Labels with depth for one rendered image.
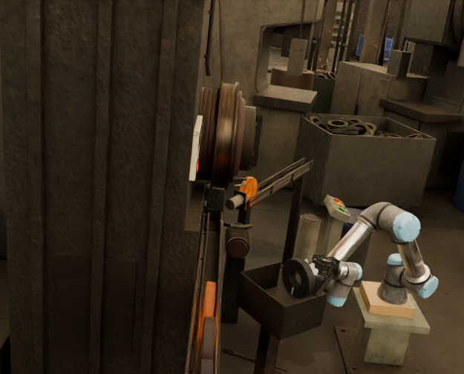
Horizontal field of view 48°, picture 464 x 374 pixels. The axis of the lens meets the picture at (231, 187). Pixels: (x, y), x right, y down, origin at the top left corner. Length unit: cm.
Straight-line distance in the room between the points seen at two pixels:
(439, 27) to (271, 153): 202
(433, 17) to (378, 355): 370
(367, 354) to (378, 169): 216
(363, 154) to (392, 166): 31
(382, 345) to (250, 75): 291
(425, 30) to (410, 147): 146
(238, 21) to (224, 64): 40
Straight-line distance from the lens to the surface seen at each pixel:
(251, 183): 286
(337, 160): 446
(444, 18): 561
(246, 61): 495
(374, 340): 284
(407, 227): 232
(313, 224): 311
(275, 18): 489
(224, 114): 210
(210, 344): 157
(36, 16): 182
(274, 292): 213
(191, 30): 176
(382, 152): 465
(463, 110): 595
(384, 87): 614
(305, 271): 200
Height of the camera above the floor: 168
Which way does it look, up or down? 19 degrees down
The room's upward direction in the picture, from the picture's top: 7 degrees clockwise
